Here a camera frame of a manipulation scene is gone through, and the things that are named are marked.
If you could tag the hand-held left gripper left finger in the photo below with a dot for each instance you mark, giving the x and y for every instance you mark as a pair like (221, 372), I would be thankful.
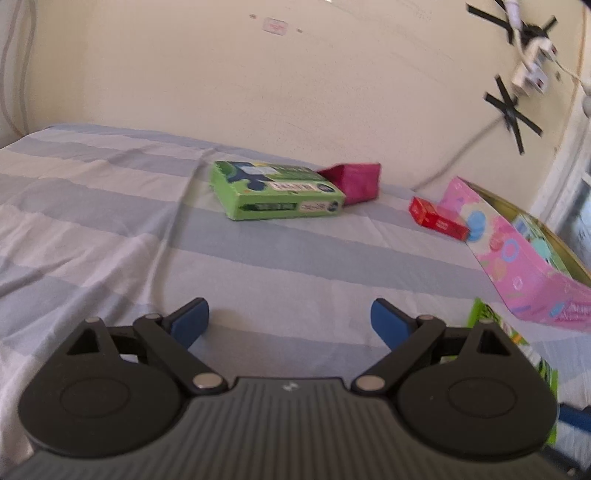
(191, 319)

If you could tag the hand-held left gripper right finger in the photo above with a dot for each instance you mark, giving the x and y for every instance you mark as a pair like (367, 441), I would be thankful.
(387, 325)

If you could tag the small red box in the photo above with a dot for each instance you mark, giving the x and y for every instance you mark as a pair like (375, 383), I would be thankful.
(436, 217)

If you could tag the pink tin box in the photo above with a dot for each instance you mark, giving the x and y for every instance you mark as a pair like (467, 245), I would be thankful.
(517, 267)

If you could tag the magenta pouch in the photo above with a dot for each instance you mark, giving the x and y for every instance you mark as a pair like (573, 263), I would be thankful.
(358, 182)

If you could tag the green printed carton box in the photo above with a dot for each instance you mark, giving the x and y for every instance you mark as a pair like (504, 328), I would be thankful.
(268, 194)

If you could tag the green striped packet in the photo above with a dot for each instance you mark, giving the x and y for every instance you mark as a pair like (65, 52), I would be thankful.
(535, 364)

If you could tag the striped bed sheet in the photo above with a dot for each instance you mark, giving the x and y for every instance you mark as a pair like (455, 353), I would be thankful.
(92, 230)

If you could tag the white framed frosted window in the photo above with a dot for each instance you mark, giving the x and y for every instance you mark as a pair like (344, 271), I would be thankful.
(570, 184)

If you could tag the black tape cross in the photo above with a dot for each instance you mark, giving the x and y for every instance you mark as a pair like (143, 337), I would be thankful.
(503, 21)
(510, 113)

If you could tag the white power strip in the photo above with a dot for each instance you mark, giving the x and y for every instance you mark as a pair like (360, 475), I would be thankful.
(531, 69)

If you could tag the white round wall plug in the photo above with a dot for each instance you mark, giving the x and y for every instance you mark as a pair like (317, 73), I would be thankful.
(587, 99)

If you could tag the small wall sticker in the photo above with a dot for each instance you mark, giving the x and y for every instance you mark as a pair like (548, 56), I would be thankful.
(274, 25)

